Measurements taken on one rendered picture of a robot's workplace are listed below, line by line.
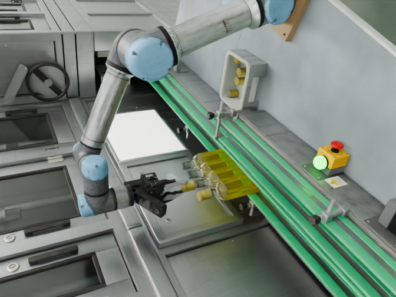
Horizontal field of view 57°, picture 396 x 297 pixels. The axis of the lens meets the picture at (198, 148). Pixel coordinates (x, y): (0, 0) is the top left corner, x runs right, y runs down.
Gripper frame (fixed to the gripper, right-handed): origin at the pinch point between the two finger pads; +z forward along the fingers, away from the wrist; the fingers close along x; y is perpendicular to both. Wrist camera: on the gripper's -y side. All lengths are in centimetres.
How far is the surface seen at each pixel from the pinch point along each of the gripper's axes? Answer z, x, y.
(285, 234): 23.3, 2.8, -28.8
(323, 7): 44, -60, 4
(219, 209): 14.7, 12.5, -3.0
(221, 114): 23.0, -15.4, 19.2
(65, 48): -20, -13, 104
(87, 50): -9, -11, 104
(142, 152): -0.3, 12.8, 40.5
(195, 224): 2.5, 12.5, -6.7
